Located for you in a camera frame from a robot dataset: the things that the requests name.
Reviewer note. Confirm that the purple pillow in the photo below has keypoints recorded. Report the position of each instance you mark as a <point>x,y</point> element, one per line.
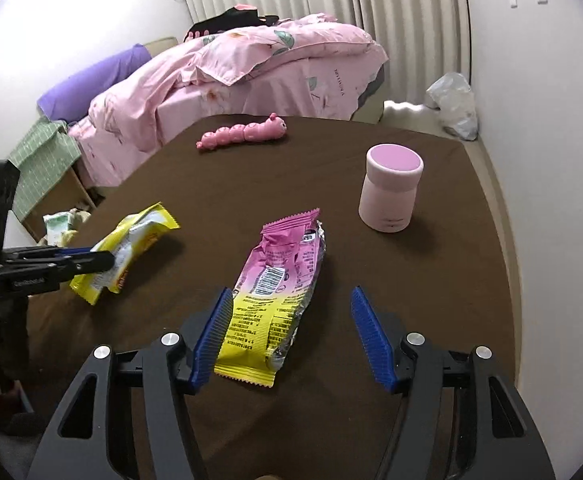
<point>70,99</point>

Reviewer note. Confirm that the white plastic bag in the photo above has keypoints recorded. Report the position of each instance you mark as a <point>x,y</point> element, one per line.
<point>455,100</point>

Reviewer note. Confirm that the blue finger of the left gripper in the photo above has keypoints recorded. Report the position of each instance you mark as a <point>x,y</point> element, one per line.
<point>72,251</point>
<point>91,263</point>

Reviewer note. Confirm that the green checkered cloth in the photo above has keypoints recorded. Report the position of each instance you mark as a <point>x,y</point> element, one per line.
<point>42,157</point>

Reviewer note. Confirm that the pink floral quilt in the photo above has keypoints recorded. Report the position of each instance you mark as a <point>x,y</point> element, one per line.
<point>313,66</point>

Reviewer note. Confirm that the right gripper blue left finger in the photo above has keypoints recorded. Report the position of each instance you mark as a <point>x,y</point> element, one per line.
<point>206,333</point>

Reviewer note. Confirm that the pink cylindrical jar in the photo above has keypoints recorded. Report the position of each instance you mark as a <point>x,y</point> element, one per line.
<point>389,189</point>

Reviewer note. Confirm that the pink yellow snack wrapper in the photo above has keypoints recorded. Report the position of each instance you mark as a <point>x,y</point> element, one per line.
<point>270,296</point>

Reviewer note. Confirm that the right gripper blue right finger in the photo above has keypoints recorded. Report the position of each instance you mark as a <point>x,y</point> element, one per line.
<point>378,348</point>

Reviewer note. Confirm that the pink caterpillar toy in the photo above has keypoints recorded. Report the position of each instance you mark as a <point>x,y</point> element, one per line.
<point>273,128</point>

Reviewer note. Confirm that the black pink garment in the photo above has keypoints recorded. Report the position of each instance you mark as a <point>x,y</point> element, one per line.
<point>240,15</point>

